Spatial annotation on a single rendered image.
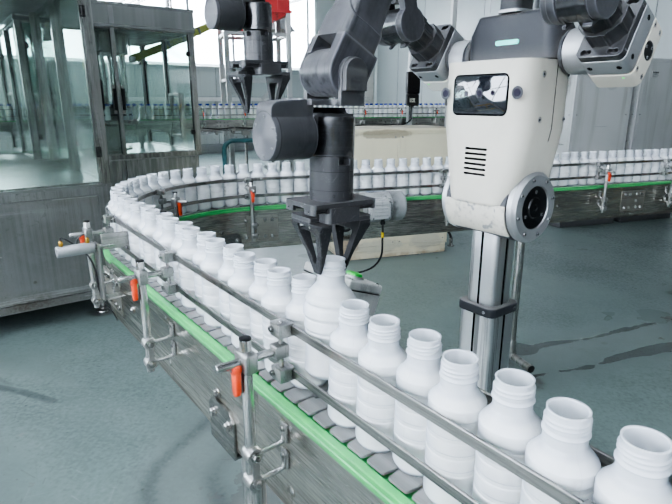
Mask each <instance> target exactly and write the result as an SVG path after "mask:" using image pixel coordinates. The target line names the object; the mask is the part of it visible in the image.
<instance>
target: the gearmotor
mask: <svg viewBox="0 0 672 504"><path fill-rule="evenodd" d="M355 194H359V195H363V196H368V197H372V198H375V209H372V208H363V209H359V211H360V212H364V213H368V214H370V215H371V217H370V222H380V224H381V225H382V232H381V255H380V257H379V259H378V261H377V262H376V263H375V264H374V265H373V266H372V267H370V268H368V269H366V270H363V271H359V273H363V272H366V271H368V270H370V269H372V268H374V267H375V266H376V265H377V264H378V263H379V262H380V260H381V258H382V255H383V239H384V225H385V221H393V220H402V219H403V218H404V217H405V216H406V213H407V200H406V197H405V195H404V193H403V192H402V191H400V190H397V191H370V192H361V193H360V192H357V193H355ZM351 233H352V229H350V228H347V227H344V237H343V240H349V239H350V236H351Z"/></svg>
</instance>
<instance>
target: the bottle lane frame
mask: <svg viewBox="0 0 672 504"><path fill-rule="evenodd" d="M110 262H111V269H113V270H114V274H115V275H116V276H117V277H124V276H129V275H134V272H132V271H131V270H129V268H127V267H126V266H125V265H123V264H122V263H121V262H120V261H118V260H116V259H115V258H110ZM120 286H121V292H122V293H123V294H124V295H125V297H123V298H122V303H123V312H124V317H122V316H121V314H120V313H119V312H118V311H117V310H116V312H117V318H118V319H119V320H120V321H121V323H122V324H123V325H124V326H125V327H126V328H127V329H128V330H129V331H130V333H131V334H132V335H133V336H134V337H135V338H136V339H137V340H138V342H139V343H140V344H141V340H142V338H143V328H142V319H141V310H140V300H139V291H138V301H133V298H132V290H131V285H130V284H129V282H125V283H120ZM146 286H147V296H148V306H149V316H150V325H151V335H152V337H153V338H154V339H158V338H162V337H166V336H168V335H169V334H170V331H169V327H168V325H169V321H171V322H173V324H174V335H175V336H174V337H173V336H172V337H171V338H169V339H168V340H164V341H161V342H157V343H156V347H155V348H154V354H155V358H156V359H157V358H161V357H165V356H168V355H170V354H171V347H170V344H171V340H173V341H174V342H175V346H176V356H173V357H171V358H170V359H167V360H163V361H160V362H158V364H159V365H160V366H161V367H162V368H163V369H164V371H165V372H166V373H167V374H168V375H169V376H170V377H171V378H172V379H173V381H174V382H175V383H176V384H177V385H178V386H179V387H180V388H181V389H182V391H183V392H184V393H185V394H186V395H187V396H188V397H189V398H190V399H191V401H192V402H193V403H194V404H195V405H196V406H197V407H198V408H199V410H200V411H201V412H202V413H203V414H204V415H205V416H206V417H207V418H208V420H209V421H210V422H211V420H210V414H209V409H210V406H209V400H210V398H211V396H212V395H213V396H214V397H215V398H216V397H217V398H218V399H219V400H220V401H221V402H222V403H223V404H224V405H225V406H226V407H227V408H228V409H229V410H230V411H231V412H232V415H233V418H234V421H235V424H236V441H237V452H238V453H239V454H240V455H241V449H242V447H243V446H244V445H245V441H244V423H243V404H242V394H241V396H238V397H234V395H233V390H232V378H231V373H230V371H226V372H223V373H220V374H215V372H214V366H215V365H218V364H221V363H224V362H228V361H231V360H234V359H235V355H234V354H233V353H231V352H230V351H229V350H228V349H227V347H224V346H223V345H222V344H220V343H219V342H218V339H214V338H213V337H212V336H210V335H209V332H206V331H204V330H203V329H202V328H201V326H198V325H197V324H196V323H195V322H193V319H190V318H188V317H187V316H186V313H185V314H184V313H182V312H181V311H180V310H179V308H176V307H175V306H174V305H172V303H170V302H169V301H168V300H166V298H164V297H163V296H161V295H160V293H158V292H156V291H155V290H154V288H152V287H150V286H149V284H147V285H146ZM141 345H142V344H141ZM142 346H143V345H142ZM271 382H272V381H270V382H267V381H266V380H264V379H263V378H262V377H261V376H260V375H259V372H257V373H255V374H253V389H254V410H255V431H256V444H257V445H258V447H259V448H260V449H261V448H264V447H266V446H268V445H271V444H273V443H275V442H277V441H279V440H280V439H281V438H280V429H279V427H280V420H283V421H284V422H285V423H286V424H288V440H289V442H288V443H283V444H282V445H280V446H279V447H277V448H275V449H273V450H270V451H268V452H266V453H264V456H263V459H262V461H261V462H260V472H261V475H263V474H265V473H267V472H270V471H272V470H274V469H276V468H278V467H279V466H281V465H282V464H281V456H280V453H281V446H283V447H285V448H286V449H287V450H288V451H289V469H288V470H287V469H286V468H285V469H284V470H283V471H281V472H280V473H278V474H276V475H274V476H272V477H269V478H267V479H265V483H266V484H267V485H268V486H269V488H270V489H271V490H272V491H273V492H274V493H275V494H276V495H277V497H278V498H279V499H280V500H281V501H282V502H283V503H284V504H417V503H415V502H414V501H413V500H412V496H413V495H414V494H415V493H416V492H417V491H418V490H417V491H414V492H412V493H409V494H404V493H403V492H402V491H401V490H399V489H398V488H397V487H396V486H395V485H393V484H392V483H391V482H390V481H389V476H390V475H391V474H393V473H394V472H392V473H390V474H387V475H381V474H380V473H379V472H377V471H376V470H375V469H374V468H372V467H371V466H370V465H369V464H368V463H367V459H369V458H370V457H371V456H369V457H366V458H360V457H359V456H358V455H357V454H355V453H354V452H353V451H352V450H350V449H349V448H348V443H349V442H351V441H348V442H345V443H342V442H341V441H339V440H338V439H337V438H336V437H334V436H333V435H332V434H331V433H330V429H331V428H333V427H330V428H327V429H325V428H323V427H322V426H321V425H320V424H318V423H317V422H316V421H315V420H314V419H313V416H314V415H316V414H314V415H307V414H306V413H305V412H304V411H303V410H301V409H300V408H299V407H298V404H299V403H300V402H299V403H293V402H291V401H290V400H289V399H288V398H287V397H285V396H284V392H286V391H284V392H279V391H278V390H277V389H276V388H274V387H273V386H272V385H271ZM241 456H242V455H241Z"/></svg>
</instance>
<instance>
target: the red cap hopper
mask: <svg viewBox="0 0 672 504"><path fill-rule="evenodd" d="M265 1H266V2H270V4H271V5H272V23H274V22H275V32H272V36H275V37H276V38H273V41H276V61H281V40H283V39H286V61H288V69H286V70H287V72H290V80H289V82H288V84H287V99H289V98H292V99H293V93H292V46H291V14H292V10H290V0H265ZM283 18H285V28H286V33H281V31H280V20H282V19H283ZM243 32H245V31H243V29H242V30H241V31H239V32H237V31H225V30H223V32H222V30H217V37H218V55H219V73H220V91H221V104H222V107H223V108H224V107H225V104H226V94H227V104H228V107H229V108H231V107H232V105H231V104H232V93H233V94H234V95H235V96H236V97H237V98H238V99H239V97H238V95H237V93H236V92H235V90H234V89H233V88H232V87H231V82H230V81H229V79H228V72H231V68H229V61H230V48H229V40H243V37H236V36H243ZM229 35H233V36H229ZM223 40H224V55H223ZM224 57H225V73H224ZM225 76H226V78H225ZM252 83H266V78H253V79H252ZM225 86H226V92H225ZM239 100H240V99H239ZM228 132H229V139H231V138H234V134H233V133H231V131H230V130H229V131H223V144H224V143H225V141H227V140H228ZM229 150H230V165H233V167H234V173H235V175H236V176H237V174H238V173H239V170H238V172H237V173H236V166H235V146H234V143H231V144H229V147H227V165H229ZM289 162H290V167H291V171H292V173H294V160H289Z"/></svg>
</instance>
